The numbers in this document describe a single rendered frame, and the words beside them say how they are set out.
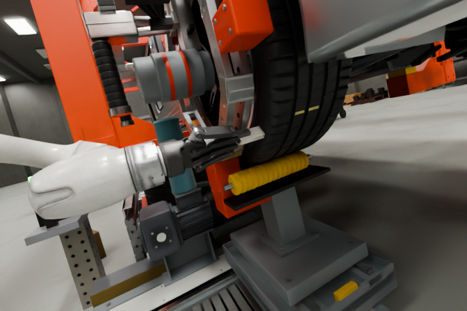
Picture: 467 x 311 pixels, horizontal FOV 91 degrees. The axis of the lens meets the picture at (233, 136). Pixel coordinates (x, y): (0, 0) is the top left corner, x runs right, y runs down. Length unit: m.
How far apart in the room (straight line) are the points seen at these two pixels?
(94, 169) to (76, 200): 0.05
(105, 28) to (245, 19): 0.28
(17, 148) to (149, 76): 0.31
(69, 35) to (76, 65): 0.12
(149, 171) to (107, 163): 0.07
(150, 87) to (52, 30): 0.67
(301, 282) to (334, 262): 0.12
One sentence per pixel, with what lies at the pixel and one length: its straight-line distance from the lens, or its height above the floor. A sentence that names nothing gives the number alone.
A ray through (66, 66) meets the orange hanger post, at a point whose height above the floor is 1.06.
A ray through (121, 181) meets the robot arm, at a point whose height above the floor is 0.63.
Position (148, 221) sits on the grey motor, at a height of 0.39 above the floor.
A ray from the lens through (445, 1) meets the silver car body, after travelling 0.32.
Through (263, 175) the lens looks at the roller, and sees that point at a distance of 0.64.
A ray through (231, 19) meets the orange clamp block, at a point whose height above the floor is 0.84.
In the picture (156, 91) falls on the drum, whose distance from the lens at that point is 0.67.
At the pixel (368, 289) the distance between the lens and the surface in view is 0.84.
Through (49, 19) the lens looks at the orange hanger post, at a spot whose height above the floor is 1.25.
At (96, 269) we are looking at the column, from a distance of 1.40.
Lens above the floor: 0.69
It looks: 4 degrees down
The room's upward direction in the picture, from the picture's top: 14 degrees counter-clockwise
